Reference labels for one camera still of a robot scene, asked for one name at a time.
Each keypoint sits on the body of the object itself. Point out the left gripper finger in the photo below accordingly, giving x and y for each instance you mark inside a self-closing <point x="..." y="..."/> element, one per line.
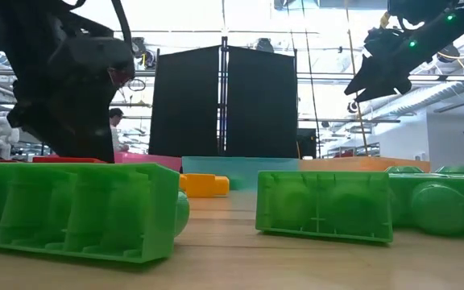
<point x="83" y="137"/>

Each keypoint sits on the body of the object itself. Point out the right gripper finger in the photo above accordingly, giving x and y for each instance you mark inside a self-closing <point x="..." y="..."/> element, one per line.
<point x="389" y="89"/>
<point x="373" y="76"/>

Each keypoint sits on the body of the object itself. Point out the red block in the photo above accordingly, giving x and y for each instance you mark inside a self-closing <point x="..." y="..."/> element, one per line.
<point x="55" y="159"/>

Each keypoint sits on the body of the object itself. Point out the long green four-stud block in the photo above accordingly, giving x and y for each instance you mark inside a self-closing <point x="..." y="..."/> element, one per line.
<point x="437" y="209"/>
<point x="75" y="209"/>

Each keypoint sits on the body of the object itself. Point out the small yellow one-stud block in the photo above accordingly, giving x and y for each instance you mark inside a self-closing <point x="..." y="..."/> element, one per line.
<point x="204" y="185"/>

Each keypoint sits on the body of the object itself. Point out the short green block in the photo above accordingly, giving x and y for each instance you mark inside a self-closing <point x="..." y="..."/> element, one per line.
<point x="324" y="205"/>
<point x="403" y="169"/>

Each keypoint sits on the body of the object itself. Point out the small green two-stud block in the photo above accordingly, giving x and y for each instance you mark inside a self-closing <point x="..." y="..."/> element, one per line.
<point x="237" y="183"/>

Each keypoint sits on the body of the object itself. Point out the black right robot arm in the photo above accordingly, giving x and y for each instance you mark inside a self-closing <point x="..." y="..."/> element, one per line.
<point x="457" y="20"/>

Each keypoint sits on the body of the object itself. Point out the person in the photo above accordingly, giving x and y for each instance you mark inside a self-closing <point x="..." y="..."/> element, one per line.
<point x="116" y="129"/>

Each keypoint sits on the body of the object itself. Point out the pink plastic bin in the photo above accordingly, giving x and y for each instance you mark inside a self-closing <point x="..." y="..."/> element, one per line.
<point x="147" y="160"/>

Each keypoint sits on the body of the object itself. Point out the orange plastic bin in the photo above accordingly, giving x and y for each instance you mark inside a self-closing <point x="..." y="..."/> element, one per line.
<point x="361" y="164"/>

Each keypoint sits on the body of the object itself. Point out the white humanoid robot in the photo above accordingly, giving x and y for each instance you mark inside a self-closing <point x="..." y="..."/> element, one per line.
<point x="0" y="137"/>

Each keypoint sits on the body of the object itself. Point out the black background panel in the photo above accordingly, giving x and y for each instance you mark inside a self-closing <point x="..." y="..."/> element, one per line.
<point x="306" y="143"/>

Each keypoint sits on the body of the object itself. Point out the black screen panel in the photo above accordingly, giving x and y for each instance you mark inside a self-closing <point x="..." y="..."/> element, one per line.
<point x="260" y="104"/>
<point x="183" y="104"/>

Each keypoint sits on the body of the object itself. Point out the black screen stand pole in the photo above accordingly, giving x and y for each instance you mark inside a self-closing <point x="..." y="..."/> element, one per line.
<point x="224" y="96"/>

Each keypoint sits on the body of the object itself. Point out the teal plastic bin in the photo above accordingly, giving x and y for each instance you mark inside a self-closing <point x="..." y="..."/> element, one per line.
<point x="256" y="165"/>

